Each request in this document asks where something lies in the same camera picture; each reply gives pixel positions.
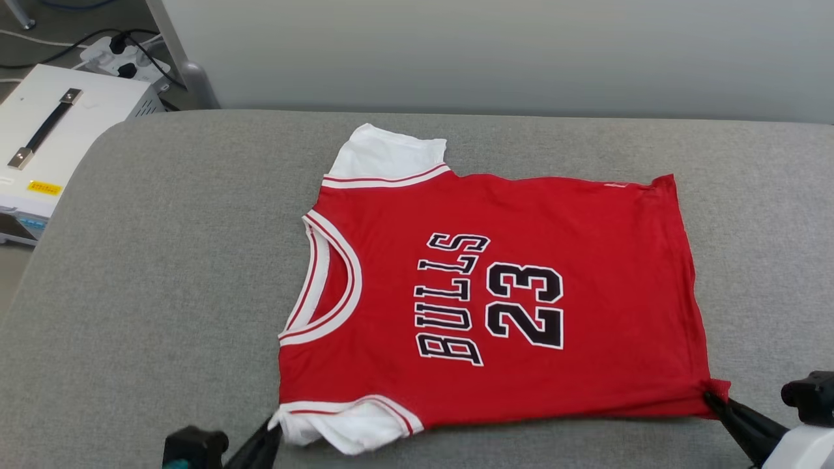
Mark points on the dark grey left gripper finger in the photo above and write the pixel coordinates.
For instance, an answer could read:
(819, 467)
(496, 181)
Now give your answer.
(251, 443)
(268, 453)

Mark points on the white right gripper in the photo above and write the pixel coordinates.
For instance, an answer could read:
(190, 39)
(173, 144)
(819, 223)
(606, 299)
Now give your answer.
(805, 449)

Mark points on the red white basketball jersey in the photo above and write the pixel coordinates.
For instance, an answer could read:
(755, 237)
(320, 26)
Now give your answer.
(586, 260)

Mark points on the black power plug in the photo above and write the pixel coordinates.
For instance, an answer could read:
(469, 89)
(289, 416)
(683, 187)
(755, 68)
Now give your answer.
(118, 43)
(127, 70)

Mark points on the white power strip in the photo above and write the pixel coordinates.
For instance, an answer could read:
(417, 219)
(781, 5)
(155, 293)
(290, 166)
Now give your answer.
(104, 55)

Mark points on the grey table leg foot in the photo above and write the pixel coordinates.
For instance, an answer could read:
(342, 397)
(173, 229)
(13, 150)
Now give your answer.
(19, 14)

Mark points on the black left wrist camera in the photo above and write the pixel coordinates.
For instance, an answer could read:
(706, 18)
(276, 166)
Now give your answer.
(194, 448)

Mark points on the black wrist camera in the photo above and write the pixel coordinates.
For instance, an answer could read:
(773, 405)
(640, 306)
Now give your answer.
(811, 397)
(194, 448)

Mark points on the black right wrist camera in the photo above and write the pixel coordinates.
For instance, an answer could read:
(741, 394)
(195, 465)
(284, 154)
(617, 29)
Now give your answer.
(811, 397)

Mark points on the grey partition support post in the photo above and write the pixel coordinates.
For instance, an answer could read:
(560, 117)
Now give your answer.
(190, 75)

